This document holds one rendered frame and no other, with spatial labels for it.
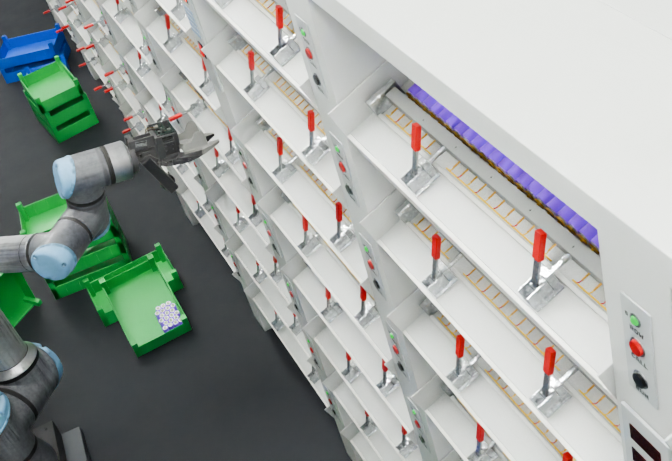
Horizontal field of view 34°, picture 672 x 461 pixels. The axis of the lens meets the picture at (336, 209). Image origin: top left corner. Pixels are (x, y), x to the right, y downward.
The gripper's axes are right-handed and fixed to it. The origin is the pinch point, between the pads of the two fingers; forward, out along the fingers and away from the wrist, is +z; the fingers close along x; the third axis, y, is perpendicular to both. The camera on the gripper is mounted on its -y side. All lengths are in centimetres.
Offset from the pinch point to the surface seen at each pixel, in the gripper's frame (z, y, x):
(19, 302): -48, -112, 118
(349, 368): 11, -43, -44
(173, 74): 5.0, -3.2, 44.8
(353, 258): 1, 13, -74
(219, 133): 6.0, -6.2, 13.2
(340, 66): -7, 62, -95
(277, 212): 4.9, -6.7, -26.1
